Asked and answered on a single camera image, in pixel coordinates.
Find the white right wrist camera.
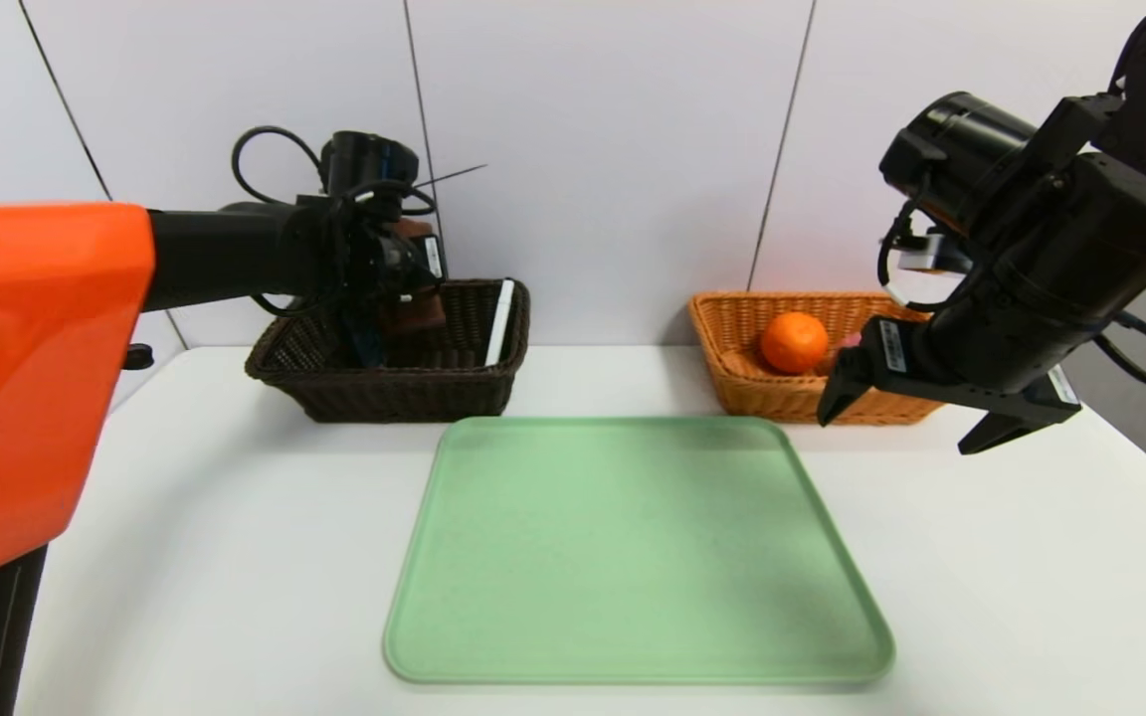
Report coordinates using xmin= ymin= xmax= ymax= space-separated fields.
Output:
xmin=893 ymin=231 xmax=974 ymax=277

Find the orange wicker basket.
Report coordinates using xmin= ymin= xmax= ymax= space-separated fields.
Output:
xmin=687 ymin=291 xmax=947 ymax=427

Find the orange fruit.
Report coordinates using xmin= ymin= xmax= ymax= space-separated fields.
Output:
xmin=760 ymin=312 xmax=830 ymax=376

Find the thick black camera cable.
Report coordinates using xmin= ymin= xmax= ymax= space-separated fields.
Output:
xmin=232 ymin=126 xmax=327 ymax=207

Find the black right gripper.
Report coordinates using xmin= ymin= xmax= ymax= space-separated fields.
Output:
xmin=816 ymin=258 xmax=1115 ymax=455

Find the green plastic tray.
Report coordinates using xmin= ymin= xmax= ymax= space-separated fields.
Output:
xmin=384 ymin=416 xmax=895 ymax=685

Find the white marker pen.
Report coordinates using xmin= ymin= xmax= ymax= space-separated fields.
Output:
xmin=485 ymin=280 xmax=516 ymax=367

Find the dark brown wicker basket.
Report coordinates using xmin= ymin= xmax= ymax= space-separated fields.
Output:
xmin=245 ymin=279 xmax=531 ymax=424

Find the thin black zip tie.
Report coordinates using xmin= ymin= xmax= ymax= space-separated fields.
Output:
xmin=414 ymin=164 xmax=489 ymax=192

